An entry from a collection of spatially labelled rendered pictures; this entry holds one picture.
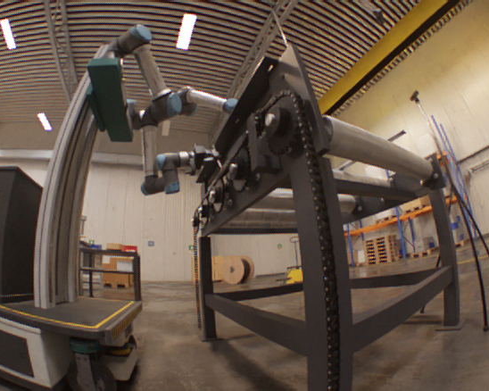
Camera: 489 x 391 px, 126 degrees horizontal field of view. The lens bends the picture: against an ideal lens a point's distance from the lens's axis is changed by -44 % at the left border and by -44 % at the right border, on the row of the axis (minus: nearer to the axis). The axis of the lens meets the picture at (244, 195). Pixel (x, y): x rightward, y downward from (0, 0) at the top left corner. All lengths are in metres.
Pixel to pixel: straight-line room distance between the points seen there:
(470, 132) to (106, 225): 15.96
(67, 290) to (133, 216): 10.25
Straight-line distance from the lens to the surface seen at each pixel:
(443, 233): 1.30
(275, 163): 0.66
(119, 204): 11.59
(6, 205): 1.00
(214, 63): 9.92
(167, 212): 11.36
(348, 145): 0.69
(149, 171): 1.13
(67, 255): 1.21
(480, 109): 10.10
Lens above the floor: 0.50
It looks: 19 degrees up
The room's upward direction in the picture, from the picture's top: 4 degrees counter-clockwise
